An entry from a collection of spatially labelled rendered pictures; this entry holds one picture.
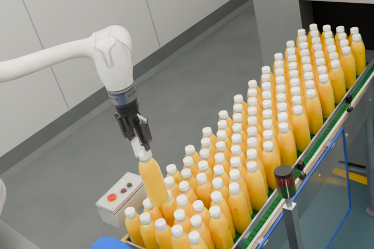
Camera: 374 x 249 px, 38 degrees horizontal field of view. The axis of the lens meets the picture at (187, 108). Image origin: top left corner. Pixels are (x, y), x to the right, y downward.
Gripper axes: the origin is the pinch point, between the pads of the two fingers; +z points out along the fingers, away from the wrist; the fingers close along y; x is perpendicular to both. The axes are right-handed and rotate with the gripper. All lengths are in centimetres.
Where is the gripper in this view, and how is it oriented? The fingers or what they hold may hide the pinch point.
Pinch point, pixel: (141, 148)
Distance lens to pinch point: 185.9
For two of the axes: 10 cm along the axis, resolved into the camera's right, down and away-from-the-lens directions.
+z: 2.2, 8.2, 5.3
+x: 5.8, -5.5, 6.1
